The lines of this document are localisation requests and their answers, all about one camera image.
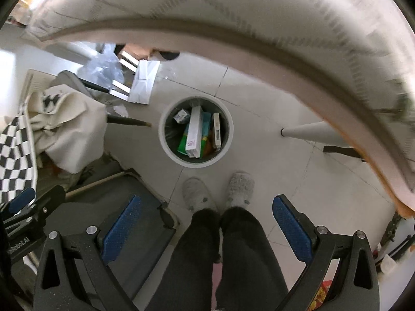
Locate long white box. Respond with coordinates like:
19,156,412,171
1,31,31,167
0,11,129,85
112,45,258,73
185,105,205,157

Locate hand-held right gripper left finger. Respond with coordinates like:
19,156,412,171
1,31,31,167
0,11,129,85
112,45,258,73
32,195,143,311

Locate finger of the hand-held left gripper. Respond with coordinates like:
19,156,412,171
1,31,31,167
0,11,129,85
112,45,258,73
0,187,37,214
2,185,67,234

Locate grey chair seat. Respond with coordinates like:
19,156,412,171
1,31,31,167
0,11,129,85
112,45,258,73
19,168,180,311

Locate white paper bag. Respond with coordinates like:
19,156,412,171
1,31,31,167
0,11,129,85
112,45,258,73
128,59,161,105

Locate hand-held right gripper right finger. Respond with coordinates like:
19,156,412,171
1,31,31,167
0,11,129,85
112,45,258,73
272,195,381,311

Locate green and blue packet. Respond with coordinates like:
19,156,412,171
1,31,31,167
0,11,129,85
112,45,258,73
177,112,213,159

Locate table with white legs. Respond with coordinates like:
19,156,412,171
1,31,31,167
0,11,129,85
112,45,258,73
280,120,415,218

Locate clear plastic bag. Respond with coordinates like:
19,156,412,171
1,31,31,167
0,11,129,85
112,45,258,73
78,44,127,86

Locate white round trash bin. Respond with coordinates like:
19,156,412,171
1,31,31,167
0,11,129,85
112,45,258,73
158,95,234,168

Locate grey fluffy slipper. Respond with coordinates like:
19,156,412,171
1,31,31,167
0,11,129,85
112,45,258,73
225,172,255,208
182,178,218,214

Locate beige cloth bag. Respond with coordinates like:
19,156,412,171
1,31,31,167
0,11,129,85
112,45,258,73
27,84,109,174

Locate table with patterned cloth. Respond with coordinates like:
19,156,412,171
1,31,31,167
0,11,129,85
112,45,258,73
21,0,415,216

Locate chrome legged chair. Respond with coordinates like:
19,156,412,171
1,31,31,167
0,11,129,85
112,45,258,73
57,52,153,128

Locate red yellow box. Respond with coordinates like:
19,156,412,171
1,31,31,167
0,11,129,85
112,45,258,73
309,279,334,311

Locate white box with yellow print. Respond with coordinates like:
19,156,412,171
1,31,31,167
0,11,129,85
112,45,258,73
211,112,224,151

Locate small milk carton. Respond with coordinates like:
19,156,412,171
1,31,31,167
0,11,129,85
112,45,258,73
173,108,190,124

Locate person's black pants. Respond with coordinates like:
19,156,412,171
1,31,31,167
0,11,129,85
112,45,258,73
147,207,289,311

